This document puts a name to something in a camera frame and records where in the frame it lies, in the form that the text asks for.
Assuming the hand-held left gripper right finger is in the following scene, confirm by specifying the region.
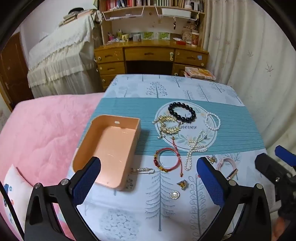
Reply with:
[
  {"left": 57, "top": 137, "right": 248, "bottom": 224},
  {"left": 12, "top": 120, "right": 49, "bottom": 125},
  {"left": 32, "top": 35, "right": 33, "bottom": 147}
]
[{"left": 196, "top": 157, "right": 271, "bottom": 241}]

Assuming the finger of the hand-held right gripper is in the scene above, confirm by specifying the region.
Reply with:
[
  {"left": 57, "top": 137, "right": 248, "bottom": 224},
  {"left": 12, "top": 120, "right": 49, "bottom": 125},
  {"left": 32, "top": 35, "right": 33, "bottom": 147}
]
[
  {"left": 275, "top": 146, "right": 296, "bottom": 166},
  {"left": 254, "top": 153, "right": 294, "bottom": 184}
]

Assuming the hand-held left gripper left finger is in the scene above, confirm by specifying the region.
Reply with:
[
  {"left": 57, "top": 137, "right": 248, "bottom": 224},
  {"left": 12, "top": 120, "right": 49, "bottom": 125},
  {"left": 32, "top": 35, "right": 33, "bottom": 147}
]
[{"left": 24, "top": 157, "right": 102, "bottom": 241}]

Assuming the pink strap bracelet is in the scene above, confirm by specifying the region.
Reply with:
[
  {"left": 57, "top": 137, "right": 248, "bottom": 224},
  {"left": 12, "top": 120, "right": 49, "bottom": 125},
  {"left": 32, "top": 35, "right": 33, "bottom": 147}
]
[{"left": 216, "top": 158, "right": 238, "bottom": 180}]

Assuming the pearl bow necklace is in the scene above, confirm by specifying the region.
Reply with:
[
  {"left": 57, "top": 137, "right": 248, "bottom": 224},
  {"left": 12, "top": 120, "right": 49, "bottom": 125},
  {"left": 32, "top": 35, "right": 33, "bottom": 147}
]
[{"left": 184, "top": 130, "right": 208, "bottom": 171}]

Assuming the pink plastic box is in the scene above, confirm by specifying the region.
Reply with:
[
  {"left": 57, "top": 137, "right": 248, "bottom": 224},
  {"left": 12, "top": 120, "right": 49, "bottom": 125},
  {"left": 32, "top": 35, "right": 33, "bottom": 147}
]
[{"left": 72, "top": 115, "right": 142, "bottom": 192}]

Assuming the red string bracelet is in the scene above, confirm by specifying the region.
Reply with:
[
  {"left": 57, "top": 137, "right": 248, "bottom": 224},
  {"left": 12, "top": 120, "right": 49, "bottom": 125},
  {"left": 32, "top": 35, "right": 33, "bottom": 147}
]
[{"left": 154, "top": 137, "right": 185, "bottom": 176}]

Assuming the white pearl bracelet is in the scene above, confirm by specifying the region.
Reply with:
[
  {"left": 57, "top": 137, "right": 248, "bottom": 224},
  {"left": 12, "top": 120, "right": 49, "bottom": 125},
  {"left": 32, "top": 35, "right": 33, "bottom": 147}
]
[{"left": 204, "top": 112, "right": 221, "bottom": 131}]

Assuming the black bead bracelet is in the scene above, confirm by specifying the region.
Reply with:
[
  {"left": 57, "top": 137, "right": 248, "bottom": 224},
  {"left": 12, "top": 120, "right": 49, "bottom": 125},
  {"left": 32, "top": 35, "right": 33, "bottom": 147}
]
[{"left": 168, "top": 102, "right": 196, "bottom": 122}]

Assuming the person's right forearm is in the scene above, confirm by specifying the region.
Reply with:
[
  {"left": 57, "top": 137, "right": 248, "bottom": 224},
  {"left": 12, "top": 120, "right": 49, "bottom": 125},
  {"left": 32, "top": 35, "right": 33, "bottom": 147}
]
[{"left": 270, "top": 215, "right": 295, "bottom": 241}]

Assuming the pink fluffy blanket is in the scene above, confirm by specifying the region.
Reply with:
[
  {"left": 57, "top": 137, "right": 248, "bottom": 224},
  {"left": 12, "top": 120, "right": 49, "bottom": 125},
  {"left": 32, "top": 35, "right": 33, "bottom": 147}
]
[{"left": 0, "top": 93, "right": 104, "bottom": 241}]

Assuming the white floral pillow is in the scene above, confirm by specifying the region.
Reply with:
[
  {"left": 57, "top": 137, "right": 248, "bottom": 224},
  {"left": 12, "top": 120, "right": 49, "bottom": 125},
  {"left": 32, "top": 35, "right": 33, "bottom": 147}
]
[{"left": 0, "top": 164, "right": 33, "bottom": 234}]

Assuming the gold leaf hair comb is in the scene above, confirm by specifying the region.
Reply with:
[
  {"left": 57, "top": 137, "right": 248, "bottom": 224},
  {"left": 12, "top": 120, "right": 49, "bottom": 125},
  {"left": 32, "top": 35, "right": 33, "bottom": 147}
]
[{"left": 152, "top": 114, "right": 183, "bottom": 141}]

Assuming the tree print tablecloth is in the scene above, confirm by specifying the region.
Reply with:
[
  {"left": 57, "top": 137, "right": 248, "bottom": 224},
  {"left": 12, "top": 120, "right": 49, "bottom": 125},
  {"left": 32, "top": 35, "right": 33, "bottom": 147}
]
[{"left": 68, "top": 74, "right": 275, "bottom": 241}]

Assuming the stack of magazines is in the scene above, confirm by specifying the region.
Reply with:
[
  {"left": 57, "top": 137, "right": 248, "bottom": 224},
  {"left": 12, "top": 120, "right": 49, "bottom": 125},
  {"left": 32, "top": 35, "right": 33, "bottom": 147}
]
[{"left": 184, "top": 67, "right": 216, "bottom": 81}]

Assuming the white leaf print curtain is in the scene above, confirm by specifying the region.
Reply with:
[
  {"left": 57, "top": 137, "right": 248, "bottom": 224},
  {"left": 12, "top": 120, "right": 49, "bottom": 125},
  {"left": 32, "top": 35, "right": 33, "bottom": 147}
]
[{"left": 203, "top": 0, "right": 296, "bottom": 149}]

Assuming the white lace cover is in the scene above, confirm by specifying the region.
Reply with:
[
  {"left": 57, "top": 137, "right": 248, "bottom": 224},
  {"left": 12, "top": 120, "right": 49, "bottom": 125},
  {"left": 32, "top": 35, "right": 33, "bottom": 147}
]
[{"left": 27, "top": 9, "right": 102, "bottom": 98}]

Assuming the brown wooden door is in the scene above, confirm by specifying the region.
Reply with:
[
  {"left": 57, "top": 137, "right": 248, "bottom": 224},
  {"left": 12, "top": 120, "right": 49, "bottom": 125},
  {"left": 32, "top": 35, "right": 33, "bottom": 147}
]
[{"left": 0, "top": 32, "right": 35, "bottom": 112}]

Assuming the wooden desk with hutch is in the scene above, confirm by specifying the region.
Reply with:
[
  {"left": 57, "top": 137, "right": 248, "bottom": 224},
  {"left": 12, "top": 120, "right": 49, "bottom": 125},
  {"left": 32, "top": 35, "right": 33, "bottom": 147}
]
[{"left": 94, "top": 0, "right": 208, "bottom": 92}]

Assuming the patterned paper box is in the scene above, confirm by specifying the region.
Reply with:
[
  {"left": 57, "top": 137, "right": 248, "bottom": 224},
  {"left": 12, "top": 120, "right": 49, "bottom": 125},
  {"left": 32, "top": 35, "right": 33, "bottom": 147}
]
[{"left": 181, "top": 30, "right": 192, "bottom": 43}]

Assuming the stack of books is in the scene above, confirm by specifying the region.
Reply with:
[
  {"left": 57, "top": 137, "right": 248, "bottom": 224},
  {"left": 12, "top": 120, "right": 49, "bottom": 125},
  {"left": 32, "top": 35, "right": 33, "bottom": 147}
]
[{"left": 60, "top": 8, "right": 93, "bottom": 26}]

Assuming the row of shelf books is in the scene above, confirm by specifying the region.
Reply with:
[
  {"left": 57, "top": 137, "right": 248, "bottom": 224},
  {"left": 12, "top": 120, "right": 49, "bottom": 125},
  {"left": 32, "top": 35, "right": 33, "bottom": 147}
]
[{"left": 99, "top": 0, "right": 205, "bottom": 12}]

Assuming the black cable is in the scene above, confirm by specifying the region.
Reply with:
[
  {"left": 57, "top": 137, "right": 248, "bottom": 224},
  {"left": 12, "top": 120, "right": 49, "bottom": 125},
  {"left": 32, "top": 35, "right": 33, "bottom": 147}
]
[{"left": 0, "top": 181, "right": 25, "bottom": 241}]

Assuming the white wire basket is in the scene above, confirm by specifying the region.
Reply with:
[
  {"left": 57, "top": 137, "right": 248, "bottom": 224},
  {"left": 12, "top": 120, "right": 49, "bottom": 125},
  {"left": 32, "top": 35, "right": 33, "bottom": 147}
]
[{"left": 155, "top": 6, "right": 200, "bottom": 20}]

